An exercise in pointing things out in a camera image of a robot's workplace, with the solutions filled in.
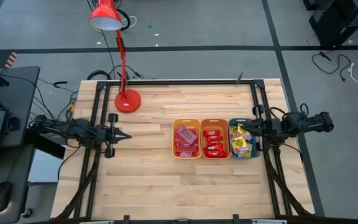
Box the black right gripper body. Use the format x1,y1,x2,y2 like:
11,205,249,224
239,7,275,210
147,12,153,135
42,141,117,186
252,105,282,140

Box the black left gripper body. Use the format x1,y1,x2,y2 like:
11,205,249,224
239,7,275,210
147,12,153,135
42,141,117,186
104,113,121,159

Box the teal plastic bin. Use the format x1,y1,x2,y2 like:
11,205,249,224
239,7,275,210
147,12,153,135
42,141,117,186
228,118,260,160

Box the yellow plastic bin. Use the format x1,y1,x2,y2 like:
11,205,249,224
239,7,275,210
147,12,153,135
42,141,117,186
172,118,202,160

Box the orange plastic bin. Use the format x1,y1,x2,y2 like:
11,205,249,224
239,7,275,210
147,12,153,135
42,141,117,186
200,118,231,160

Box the red candy pack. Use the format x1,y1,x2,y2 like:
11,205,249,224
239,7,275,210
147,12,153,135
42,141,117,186
174,129,186,150
175,142,200,153

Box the red desk lamp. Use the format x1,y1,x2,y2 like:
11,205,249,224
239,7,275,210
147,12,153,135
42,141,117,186
88,0,142,114

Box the white flat panel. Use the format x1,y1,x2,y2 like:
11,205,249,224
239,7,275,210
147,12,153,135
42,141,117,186
28,148,63,184

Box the black side desk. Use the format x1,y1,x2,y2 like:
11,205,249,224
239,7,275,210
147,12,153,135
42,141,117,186
0,65,42,224

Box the black computer case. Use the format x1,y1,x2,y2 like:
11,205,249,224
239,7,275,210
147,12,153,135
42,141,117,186
303,0,358,49

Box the black computer mouse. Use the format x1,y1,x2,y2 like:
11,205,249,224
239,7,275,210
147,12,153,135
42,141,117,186
0,181,14,214

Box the hazard striped floor strip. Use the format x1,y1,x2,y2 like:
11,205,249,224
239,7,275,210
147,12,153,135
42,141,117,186
4,52,18,68

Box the black thick hose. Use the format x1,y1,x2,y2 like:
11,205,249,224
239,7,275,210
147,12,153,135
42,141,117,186
86,69,113,81

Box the black floor cable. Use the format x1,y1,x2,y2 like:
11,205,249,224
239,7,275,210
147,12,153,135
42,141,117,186
311,51,353,82

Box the black coiled cable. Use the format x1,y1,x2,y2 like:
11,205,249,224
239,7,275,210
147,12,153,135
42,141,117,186
116,7,132,32

